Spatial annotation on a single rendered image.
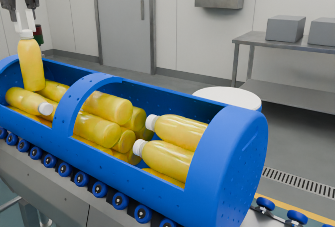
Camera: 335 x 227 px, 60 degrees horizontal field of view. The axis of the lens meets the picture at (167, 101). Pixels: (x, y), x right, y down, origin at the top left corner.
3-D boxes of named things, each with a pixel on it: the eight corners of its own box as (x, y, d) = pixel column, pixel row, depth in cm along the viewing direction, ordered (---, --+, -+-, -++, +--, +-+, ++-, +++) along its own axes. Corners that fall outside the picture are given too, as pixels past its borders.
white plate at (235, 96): (247, 85, 131) (247, 87, 132) (186, 87, 129) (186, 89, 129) (273, 110, 106) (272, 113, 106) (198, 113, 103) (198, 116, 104)
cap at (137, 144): (135, 154, 67) (129, 151, 68) (143, 158, 70) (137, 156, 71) (142, 138, 68) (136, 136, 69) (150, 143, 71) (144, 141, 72)
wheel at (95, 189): (106, 183, 75) (111, 184, 77) (94, 177, 78) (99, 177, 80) (99, 200, 75) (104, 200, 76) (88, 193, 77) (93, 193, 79)
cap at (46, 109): (41, 101, 89) (44, 102, 88) (52, 103, 93) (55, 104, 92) (37, 113, 89) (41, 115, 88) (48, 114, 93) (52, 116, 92)
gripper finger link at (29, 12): (24, 8, 93) (27, 8, 93) (29, 31, 95) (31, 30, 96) (29, 9, 91) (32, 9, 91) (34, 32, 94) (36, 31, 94)
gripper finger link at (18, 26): (18, 10, 88) (16, 10, 88) (23, 33, 91) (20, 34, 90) (13, 9, 90) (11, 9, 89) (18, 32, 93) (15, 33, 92)
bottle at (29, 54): (45, 91, 99) (37, 36, 91) (23, 93, 97) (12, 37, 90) (47, 84, 105) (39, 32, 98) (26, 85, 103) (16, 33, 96)
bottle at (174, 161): (200, 190, 56) (127, 158, 66) (211, 195, 61) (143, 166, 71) (213, 156, 57) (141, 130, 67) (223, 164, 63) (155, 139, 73)
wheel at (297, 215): (306, 223, 65) (308, 214, 66) (285, 214, 67) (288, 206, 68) (306, 227, 68) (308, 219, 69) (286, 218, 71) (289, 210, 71)
